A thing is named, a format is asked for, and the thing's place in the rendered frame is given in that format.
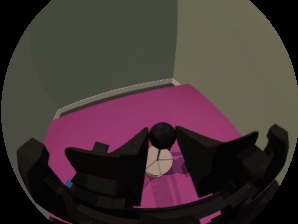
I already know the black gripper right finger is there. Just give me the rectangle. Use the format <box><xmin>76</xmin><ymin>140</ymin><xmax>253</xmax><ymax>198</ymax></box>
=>
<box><xmin>174</xmin><ymin>125</ymin><xmax>259</xmax><ymax>198</ymax></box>

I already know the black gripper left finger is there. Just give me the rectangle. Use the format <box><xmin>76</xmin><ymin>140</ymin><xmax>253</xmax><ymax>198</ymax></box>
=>
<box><xmin>64</xmin><ymin>127</ymin><xmax>149</xmax><ymax>206</ymax></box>

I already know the blue short cylinder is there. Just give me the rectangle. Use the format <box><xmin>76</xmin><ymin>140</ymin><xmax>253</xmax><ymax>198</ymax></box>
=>
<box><xmin>65</xmin><ymin>179</ymin><xmax>72</xmax><ymax>188</ymax></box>

